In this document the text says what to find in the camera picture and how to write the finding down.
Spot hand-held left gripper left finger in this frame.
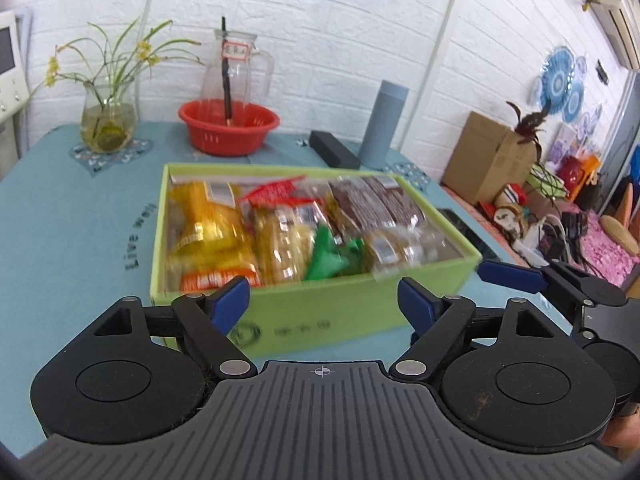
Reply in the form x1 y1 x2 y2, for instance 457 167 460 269
70 276 258 380

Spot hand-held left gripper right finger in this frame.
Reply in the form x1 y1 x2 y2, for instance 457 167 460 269
390 279 571 381

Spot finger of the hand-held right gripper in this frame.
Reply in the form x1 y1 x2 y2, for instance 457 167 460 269
477 260 629 332

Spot clear round cake packet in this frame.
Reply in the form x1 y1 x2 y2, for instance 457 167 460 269
362 225 453 281

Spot yellow snack packet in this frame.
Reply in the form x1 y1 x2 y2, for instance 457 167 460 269
167 182 262 293

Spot red-ended cracker packet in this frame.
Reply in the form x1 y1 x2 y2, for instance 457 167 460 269
250 204 328 283

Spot green cardboard box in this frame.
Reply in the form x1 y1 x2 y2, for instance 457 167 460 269
150 162 483 353

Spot small green snack packet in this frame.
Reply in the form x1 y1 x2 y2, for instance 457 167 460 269
304 225 365 281

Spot dark brown snack packet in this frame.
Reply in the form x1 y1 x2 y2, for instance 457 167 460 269
330 176 427 232

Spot red broad bean packet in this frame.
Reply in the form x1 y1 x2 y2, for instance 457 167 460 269
240 176 307 209

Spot person's right hand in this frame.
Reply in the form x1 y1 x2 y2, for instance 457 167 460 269
602 401 640 462

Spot small doll figure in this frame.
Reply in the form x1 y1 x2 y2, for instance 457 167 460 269
492 202 529 247

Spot dark smartphone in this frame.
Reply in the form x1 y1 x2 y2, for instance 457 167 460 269
440 207 501 262

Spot pink patterned cloth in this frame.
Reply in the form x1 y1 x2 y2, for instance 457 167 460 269
575 210 640 288

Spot green patterned bag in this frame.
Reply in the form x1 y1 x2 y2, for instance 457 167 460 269
527 162 568 196

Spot beige woven cushion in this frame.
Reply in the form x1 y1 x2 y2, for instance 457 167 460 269
600 215 640 256

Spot brown cardboard box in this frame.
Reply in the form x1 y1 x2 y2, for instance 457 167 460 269
441 111 541 206

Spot red toy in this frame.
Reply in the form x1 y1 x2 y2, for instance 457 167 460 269
557 156 583 188

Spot orange toy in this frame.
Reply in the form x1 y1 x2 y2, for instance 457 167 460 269
580 155 602 187

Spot dark dried plant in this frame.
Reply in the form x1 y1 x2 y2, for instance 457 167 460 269
506 101 548 161

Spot red plastic basin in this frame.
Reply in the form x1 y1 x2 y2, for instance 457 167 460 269
178 99 281 157

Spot black rectangular case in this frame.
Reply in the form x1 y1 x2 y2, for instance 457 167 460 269
309 130 362 170

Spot grey bottle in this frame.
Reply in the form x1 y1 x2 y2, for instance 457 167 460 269
360 79 410 170

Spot small blue paper fan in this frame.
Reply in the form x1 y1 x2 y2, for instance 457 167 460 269
565 80 587 123

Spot large blue paper fan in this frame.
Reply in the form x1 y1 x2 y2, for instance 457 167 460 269
542 46 576 111

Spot black stirring stick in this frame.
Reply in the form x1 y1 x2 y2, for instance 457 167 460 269
220 16 236 128

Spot glass pitcher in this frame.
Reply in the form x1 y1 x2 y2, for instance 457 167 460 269
202 30 276 107

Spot yellow flower plant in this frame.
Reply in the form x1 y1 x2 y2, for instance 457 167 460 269
27 17 203 111

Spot air conditioner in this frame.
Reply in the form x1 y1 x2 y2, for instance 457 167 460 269
590 0 640 68

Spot white water dispenser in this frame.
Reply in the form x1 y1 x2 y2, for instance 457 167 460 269
0 10 32 161

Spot black chargers with cables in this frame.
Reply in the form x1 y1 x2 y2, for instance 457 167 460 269
537 210 597 267

